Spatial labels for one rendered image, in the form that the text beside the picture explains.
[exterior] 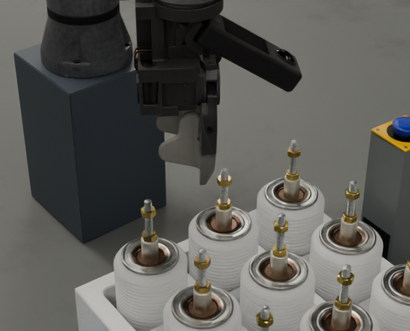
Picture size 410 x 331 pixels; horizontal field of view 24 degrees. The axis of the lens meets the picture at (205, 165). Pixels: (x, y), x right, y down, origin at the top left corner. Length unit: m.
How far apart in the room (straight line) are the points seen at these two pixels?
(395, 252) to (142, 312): 0.42
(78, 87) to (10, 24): 0.93
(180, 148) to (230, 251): 0.31
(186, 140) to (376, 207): 0.52
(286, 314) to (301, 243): 0.17
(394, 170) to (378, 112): 0.67
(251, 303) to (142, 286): 0.14
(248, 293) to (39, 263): 0.53
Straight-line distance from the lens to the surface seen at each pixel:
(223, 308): 1.17
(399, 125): 1.38
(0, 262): 1.66
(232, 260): 1.28
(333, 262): 1.26
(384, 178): 1.41
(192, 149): 0.99
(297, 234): 1.34
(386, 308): 1.21
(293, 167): 1.33
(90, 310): 1.29
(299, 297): 1.20
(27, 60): 1.62
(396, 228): 1.44
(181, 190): 1.79
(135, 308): 1.25
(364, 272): 1.28
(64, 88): 1.52
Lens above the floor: 1.05
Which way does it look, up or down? 34 degrees down
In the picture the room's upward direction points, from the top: straight up
